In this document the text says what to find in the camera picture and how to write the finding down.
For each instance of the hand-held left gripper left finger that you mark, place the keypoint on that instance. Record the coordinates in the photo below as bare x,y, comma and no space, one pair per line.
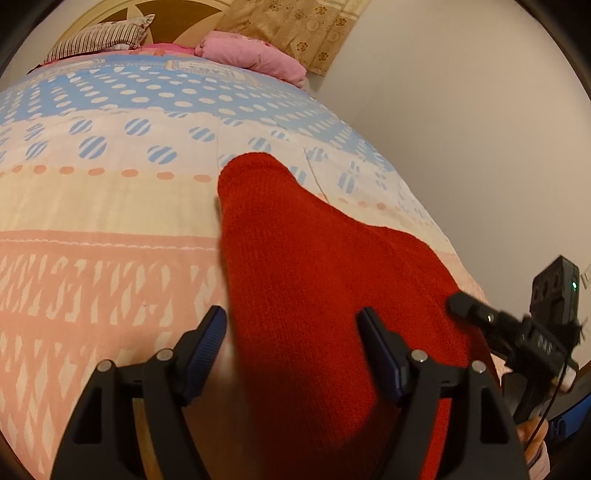
208,344

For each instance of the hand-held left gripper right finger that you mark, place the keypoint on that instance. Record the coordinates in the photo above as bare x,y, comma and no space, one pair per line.
379,353

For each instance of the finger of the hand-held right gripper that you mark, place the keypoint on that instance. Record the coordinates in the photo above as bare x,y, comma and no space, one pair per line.
471,310

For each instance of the red knitted sweater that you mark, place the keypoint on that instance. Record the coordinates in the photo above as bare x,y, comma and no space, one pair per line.
323,300

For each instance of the person's right hand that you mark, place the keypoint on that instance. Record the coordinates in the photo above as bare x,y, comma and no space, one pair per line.
532,436

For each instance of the dotted pastel quilt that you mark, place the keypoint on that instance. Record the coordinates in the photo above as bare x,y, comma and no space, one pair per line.
115,194

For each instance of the pink pillow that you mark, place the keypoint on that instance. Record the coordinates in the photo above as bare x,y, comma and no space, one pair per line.
249,55

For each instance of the beige floral curtain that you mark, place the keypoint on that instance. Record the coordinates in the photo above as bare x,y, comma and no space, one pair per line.
295,32

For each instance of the grey striped pillow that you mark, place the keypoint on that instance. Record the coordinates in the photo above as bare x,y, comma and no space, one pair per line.
99,39

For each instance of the cream and brown headboard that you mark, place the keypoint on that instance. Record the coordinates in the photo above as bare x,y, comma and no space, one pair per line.
166,18

